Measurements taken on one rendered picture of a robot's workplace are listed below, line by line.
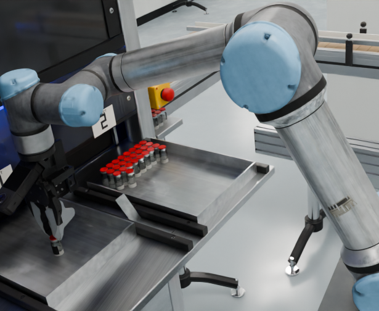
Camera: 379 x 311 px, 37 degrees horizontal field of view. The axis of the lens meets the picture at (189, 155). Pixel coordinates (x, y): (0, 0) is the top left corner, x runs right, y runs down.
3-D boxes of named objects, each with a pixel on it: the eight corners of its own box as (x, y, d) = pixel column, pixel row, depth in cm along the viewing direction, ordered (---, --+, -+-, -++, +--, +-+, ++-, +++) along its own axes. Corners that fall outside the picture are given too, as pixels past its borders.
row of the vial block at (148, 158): (114, 189, 142) (110, 173, 140) (157, 157, 154) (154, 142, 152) (120, 191, 141) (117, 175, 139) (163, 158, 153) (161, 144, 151)
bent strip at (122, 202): (119, 221, 130) (114, 199, 127) (127, 214, 132) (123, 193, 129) (167, 237, 122) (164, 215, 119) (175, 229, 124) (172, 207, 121)
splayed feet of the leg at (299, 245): (280, 273, 237) (279, 247, 230) (328, 211, 271) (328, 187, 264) (297, 279, 233) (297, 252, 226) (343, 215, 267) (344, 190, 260)
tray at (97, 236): (-53, 258, 125) (-59, 246, 123) (35, 199, 143) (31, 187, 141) (50, 311, 106) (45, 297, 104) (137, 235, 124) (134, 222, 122)
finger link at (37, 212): (67, 224, 123) (61, 190, 118) (47, 239, 119) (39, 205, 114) (57, 220, 125) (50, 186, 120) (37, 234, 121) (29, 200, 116)
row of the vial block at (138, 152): (107, 187, 143) (104, 171, 141) (151, 155, 155) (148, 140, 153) (113, 189, 142) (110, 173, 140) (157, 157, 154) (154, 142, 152)
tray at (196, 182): (89, 193, 142) (86, 181, 140) (153, 148, 160) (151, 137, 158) (198, 229, 123) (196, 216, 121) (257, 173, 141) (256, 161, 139)
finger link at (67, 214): (84, 230, 120) (73, 193, 116) (65, 245, 116) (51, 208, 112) (74, 228, 122) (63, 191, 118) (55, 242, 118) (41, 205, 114)
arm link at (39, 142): (28, 139, 103) (0, 132, 108) (34, 161, 106) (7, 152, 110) (58, 123, 109) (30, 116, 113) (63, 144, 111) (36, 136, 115)
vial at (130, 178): (126, 187, 142) (123, 171, 140) (132, 182, 144) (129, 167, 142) (132, 189, 141) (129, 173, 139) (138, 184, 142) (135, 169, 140)
